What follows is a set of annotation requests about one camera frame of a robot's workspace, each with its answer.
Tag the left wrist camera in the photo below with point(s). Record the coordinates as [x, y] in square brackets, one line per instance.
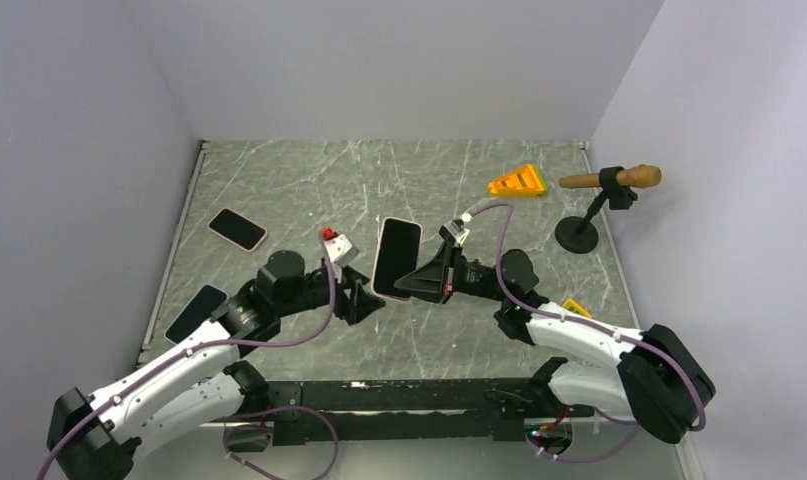
[340, 250]

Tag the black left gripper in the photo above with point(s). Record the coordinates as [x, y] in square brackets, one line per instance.
[361, 302]

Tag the beige phone case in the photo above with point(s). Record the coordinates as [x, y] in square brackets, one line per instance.
[376, 278]

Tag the black base frame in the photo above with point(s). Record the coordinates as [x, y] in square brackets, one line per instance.
[502, 409]

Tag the yellow grid toy block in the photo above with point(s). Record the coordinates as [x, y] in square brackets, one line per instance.
[574, 307]

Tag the black phone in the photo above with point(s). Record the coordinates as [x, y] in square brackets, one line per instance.
[396, 258]

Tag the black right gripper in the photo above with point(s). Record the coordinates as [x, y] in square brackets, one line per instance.
[427, 281]

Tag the phone in blue case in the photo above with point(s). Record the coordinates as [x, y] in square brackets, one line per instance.
[197, 310]

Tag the orange triangular toy block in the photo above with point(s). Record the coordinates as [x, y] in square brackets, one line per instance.
[526, 181]

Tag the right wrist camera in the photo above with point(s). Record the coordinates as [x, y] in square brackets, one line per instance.
[455, 230]

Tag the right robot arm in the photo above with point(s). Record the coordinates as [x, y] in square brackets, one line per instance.
[648, 376]

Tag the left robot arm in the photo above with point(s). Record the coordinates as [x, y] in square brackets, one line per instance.
[203, 378]

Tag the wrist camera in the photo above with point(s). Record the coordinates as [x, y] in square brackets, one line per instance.
[340, 250]
[455, 230]

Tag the brown microphone on stand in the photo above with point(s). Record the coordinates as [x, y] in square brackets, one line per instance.
[616, 187]

